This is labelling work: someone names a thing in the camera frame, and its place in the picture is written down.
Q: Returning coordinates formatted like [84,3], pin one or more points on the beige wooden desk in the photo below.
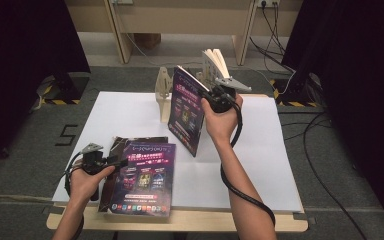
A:
[186,16]

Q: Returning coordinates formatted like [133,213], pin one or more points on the light wooden table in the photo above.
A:
[213,223]

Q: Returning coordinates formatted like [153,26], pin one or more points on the wooden expandable book rack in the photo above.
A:
[162,86]

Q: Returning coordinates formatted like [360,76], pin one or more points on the person's left hand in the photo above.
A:
[85,186]

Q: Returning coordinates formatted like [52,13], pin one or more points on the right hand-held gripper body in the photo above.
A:
[223,100]

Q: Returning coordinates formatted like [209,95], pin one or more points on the black stand base striped tape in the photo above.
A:
[300,93]
[70,88]

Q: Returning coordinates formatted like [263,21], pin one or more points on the white power socket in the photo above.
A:
[268,2]

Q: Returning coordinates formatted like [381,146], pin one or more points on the black curtain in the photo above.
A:
[20,66]
[363,83]

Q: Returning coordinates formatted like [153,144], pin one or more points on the person's right hand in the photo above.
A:
[221,125]

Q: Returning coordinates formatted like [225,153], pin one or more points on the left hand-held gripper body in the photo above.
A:
[93,163]

